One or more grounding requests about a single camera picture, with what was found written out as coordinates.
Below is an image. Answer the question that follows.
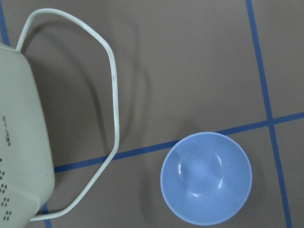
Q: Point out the blue bowl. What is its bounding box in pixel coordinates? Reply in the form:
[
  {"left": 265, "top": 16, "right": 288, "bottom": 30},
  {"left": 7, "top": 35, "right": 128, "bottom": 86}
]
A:
[{"left": 160, "top": 132, "right": 252, "bottom": 226}]

